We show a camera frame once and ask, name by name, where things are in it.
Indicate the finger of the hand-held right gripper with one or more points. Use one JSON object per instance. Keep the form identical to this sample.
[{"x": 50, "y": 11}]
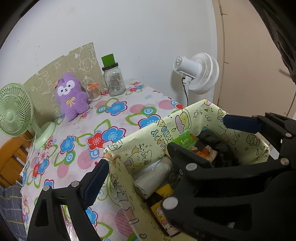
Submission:
[
  {"x": 219, "y": 185},
  {"x": 242, "y": 124}
]

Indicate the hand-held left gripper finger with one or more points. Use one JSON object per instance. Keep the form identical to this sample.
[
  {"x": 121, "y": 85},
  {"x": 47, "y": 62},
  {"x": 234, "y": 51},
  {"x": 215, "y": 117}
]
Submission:
[{"x": 97, "y": 185}]

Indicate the yellow cartoon printed box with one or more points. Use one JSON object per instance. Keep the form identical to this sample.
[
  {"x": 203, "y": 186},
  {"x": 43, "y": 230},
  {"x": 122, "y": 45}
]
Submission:
[{"x": 124, "y": 185}]

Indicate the black bag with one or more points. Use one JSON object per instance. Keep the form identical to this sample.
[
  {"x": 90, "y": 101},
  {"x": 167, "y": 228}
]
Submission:
[{"x": 222, "y": 148}]

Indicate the green packet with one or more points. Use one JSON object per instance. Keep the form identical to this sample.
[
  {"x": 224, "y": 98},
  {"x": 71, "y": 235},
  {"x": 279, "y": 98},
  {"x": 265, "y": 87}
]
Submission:
[{"x": 186, "y": 140}]

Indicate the clear plastic bag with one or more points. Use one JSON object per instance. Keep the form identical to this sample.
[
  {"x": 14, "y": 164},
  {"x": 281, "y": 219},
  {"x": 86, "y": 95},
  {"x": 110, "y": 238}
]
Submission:
[{"x": 152, "y": 176}]

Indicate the yellow cartoon tissue packet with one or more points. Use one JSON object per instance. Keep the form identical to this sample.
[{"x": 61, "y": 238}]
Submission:
[{"x": 159, "y": 208}]

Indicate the beige door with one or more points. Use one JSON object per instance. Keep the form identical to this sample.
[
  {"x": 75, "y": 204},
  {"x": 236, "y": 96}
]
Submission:
[{"x": 249, "y": 69}]

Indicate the white standing fan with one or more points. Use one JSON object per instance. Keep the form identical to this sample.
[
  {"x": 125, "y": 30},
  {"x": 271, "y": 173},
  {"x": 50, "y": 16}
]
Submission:
[{"x": 201, "y": 71}]

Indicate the floral tablecloth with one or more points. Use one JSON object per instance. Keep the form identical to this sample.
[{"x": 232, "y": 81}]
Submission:
[{"x": 115, "y": 111}]

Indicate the wooden chair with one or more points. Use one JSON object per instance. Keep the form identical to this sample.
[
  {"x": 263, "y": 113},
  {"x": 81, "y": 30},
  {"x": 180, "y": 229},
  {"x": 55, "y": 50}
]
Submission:
[{"x": 11, "y": 160}]

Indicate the blue plaid blanket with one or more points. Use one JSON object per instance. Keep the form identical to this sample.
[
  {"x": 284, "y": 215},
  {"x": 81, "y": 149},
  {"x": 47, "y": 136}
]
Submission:
[{"x": 10, "y": 208}]

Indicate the small cup with orange lid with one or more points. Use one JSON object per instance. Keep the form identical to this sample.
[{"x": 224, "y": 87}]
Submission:
[{"x": 94, "y": 93}]

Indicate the purple plush toy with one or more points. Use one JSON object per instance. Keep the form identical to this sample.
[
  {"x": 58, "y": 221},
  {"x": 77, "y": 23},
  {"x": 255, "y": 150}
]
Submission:
[{"x": 71, "y": 97}]

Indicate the dark cloth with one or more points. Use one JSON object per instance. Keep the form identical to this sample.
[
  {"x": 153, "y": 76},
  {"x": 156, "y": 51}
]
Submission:
[{"x": 284, "y": 34}]

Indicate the glass jar with green lid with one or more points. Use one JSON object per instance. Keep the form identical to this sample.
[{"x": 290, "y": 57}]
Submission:
[{"x": 113, "y": 81}]

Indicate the green desk fan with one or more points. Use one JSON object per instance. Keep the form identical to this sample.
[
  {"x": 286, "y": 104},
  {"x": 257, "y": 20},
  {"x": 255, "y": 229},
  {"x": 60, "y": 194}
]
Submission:
[{"x": 13, "y": 109}]

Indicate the green cartoon outline panel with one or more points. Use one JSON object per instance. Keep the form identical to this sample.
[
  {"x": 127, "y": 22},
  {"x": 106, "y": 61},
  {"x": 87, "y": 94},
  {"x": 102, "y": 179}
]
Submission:
[{"x": 48, "y": 69}]

